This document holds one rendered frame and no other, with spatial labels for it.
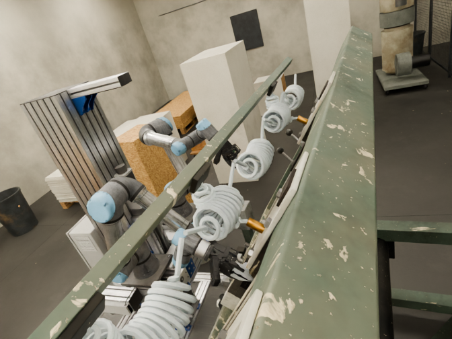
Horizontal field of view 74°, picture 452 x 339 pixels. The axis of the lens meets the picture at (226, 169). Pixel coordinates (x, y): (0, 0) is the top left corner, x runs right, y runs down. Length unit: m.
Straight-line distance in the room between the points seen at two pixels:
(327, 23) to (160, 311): 4.78
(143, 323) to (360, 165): 0.36
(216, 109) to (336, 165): 3.48
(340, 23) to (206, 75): 2.16
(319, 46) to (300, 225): 4.73
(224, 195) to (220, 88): 3.32
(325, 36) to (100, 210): 4.27
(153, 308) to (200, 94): 3.60
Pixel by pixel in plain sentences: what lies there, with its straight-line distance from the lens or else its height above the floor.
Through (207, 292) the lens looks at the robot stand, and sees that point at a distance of 2.67.
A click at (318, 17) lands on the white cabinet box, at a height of 1.73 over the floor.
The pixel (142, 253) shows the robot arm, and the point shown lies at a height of 1.18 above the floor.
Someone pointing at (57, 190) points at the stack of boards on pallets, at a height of 0.39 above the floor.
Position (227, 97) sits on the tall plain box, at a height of 1.24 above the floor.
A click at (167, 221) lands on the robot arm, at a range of 1.40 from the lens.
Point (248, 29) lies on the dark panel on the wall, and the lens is 9.59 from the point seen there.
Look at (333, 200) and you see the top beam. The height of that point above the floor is 1.91.
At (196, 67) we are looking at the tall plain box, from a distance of 3.81.
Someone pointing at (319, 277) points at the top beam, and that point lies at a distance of 0.30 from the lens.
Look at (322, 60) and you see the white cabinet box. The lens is 5.05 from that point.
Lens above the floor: 2.14
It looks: 27 degrees down
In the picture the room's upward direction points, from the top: 18 degrees counter-clockwise
